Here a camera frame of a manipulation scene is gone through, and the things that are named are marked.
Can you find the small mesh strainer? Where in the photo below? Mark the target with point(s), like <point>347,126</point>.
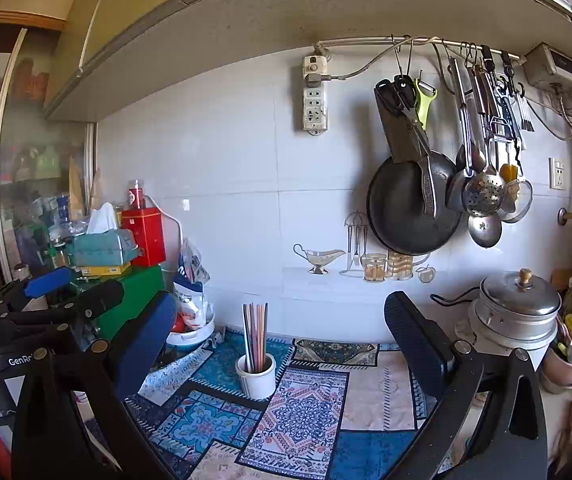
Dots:
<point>518,197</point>

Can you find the yellow box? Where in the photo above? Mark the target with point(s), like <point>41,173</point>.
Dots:
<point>93,272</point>

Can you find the white power strip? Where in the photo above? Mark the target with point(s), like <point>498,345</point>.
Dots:
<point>314,95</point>

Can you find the white wall water heater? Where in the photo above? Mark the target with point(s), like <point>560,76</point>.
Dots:
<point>546,67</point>

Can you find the red tin box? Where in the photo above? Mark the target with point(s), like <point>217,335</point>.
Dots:
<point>144,221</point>

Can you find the pink chopstick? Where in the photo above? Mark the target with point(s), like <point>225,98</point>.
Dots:
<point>257,365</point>

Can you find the cleaver knife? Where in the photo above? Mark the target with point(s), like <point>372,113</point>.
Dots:
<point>403,142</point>

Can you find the orange yellow chopstick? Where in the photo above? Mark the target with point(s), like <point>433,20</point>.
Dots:
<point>264,332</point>

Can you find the pink cup with utensils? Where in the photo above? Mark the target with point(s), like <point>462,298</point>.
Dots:
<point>556,370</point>

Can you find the green box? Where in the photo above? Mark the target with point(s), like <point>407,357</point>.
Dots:
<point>139,286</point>

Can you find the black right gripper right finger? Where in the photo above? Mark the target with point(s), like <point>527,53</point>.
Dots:
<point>510,438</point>

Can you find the wall socket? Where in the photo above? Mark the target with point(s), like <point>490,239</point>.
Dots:
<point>557,174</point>

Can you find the steel soup ladle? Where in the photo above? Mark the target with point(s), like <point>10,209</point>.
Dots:
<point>485,231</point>

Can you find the white round dish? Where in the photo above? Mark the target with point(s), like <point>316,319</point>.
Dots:
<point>192,338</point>

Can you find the black kitchen scissors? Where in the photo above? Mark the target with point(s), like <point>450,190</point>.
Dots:
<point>403,88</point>

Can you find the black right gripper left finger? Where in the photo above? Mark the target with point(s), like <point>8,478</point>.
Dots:
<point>71,421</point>

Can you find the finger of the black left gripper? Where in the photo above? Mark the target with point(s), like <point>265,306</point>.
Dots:
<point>46,283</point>

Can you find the green handled peeler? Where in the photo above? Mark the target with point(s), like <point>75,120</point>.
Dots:
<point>426,94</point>

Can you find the patterned patchwork table mat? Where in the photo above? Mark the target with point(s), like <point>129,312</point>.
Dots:
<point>339,411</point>

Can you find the steel pot with lid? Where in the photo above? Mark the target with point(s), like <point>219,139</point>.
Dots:
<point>516,309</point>

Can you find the cream ceramic utensil cup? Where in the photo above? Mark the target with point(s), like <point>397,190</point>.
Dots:
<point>257,386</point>

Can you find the steel slotted ladle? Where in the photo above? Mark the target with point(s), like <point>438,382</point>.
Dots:
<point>486,190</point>

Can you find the black frying pan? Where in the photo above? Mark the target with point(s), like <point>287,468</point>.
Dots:
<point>395,207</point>

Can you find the white plastic food bag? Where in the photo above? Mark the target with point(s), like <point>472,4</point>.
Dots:
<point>188,284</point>

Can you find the teal tissue box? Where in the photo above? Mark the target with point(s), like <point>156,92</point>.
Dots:
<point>104,243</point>

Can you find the maroon chopstick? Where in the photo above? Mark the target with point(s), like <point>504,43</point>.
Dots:
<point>259,329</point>

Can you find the metal hanging rail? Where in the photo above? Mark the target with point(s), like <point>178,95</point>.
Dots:
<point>456,46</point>

